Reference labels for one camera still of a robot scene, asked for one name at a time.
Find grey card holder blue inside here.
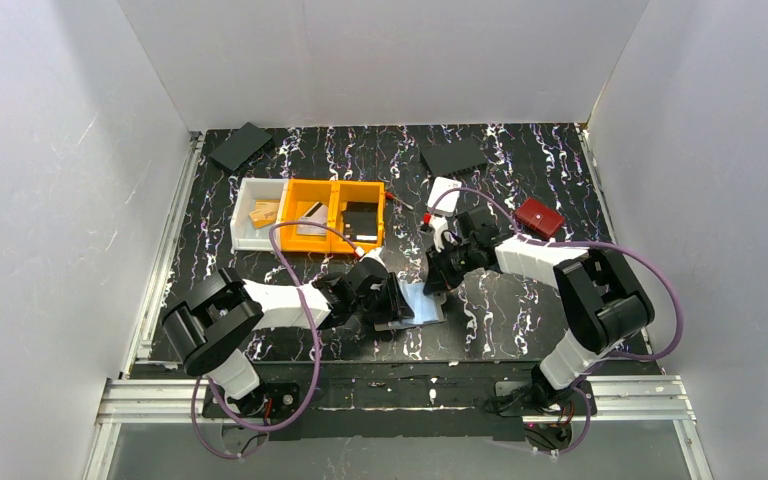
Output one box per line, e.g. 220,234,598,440
373,280,445,331

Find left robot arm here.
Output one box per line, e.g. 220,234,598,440
161,253,418,400

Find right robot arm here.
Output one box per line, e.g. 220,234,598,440
421,209,654,396

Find white card holder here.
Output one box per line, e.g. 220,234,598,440
426,177,463,217

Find black cards in orange bin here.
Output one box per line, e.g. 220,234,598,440
342,202,378,243

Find red card holder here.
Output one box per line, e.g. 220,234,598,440
514,197,565,240

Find silver cards in orange bin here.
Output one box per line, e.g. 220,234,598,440
296,202,328,237

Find black card case far centre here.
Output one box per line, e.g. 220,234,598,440
420,138,488,177

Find black card case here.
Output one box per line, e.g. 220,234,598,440
208,122,274,174
420,138,488,177

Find tan cards in white bin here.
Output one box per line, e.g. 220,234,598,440
248,200,281,229

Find black card case far left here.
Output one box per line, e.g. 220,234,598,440
208,122,274,174

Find orange double bin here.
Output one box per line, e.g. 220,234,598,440
276,179,386,254

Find white plastic bin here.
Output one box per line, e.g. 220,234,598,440
230,178,288,251

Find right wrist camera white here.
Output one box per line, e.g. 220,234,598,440
420,212,456,252

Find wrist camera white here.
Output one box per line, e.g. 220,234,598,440
420,212,456,252
357,247,386,269

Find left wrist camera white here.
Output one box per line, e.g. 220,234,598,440
357,247,386,269

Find red handled small tool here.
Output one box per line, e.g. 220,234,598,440
385,191,414,211

